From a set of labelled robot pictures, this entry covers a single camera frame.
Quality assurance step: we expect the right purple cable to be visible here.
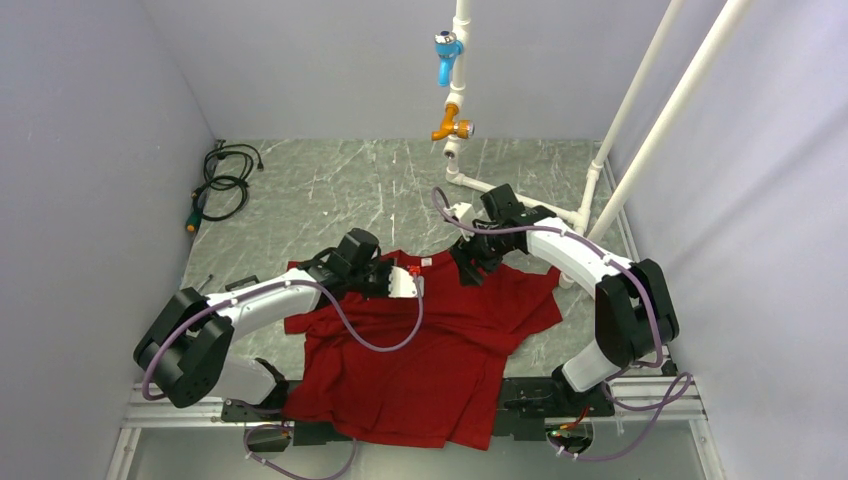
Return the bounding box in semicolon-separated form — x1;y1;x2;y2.
431;186;694;464

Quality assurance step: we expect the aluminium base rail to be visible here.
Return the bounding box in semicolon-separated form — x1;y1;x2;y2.
107;376;726;479

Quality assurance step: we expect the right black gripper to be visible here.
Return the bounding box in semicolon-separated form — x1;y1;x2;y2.
448;220;515;287

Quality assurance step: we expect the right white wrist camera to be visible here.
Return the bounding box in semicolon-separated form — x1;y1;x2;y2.
448;202;476;226

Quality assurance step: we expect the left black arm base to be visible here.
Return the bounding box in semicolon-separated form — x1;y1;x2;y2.
221;358;351;453

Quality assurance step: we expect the purple cable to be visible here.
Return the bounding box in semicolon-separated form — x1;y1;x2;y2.
431;186;694;464
140;278;426;480

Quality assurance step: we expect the orange valve tap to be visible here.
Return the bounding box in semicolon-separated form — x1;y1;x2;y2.
430;102;475;141

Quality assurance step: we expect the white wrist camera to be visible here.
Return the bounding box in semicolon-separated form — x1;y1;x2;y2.
448;202;476;226
388;266;424;299

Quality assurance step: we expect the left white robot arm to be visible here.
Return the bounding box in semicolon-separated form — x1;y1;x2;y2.
133;228;422;420

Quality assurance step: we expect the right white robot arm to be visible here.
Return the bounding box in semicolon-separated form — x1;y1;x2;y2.
431;184;679;415

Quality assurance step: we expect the blue valve tap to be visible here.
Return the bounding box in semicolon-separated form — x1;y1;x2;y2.
434;30;464;87

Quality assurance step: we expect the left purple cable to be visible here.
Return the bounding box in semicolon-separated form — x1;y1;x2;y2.
140;278;426;480

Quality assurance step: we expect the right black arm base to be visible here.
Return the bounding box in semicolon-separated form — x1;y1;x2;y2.
492;377;615;455

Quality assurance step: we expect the black rectangular frame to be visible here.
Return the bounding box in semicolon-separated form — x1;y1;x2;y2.
224;275;259;292

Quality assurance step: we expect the red t-shirt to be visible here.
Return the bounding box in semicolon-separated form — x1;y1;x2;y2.
283;250;562;450

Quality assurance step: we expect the white PVC pipe frame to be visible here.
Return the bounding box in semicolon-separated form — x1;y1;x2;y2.
442;0;757;290

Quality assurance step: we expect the black coiled cable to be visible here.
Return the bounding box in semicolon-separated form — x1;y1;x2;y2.
185;139;266;233

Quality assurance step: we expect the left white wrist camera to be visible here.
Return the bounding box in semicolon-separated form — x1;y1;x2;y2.
388;266;424;299

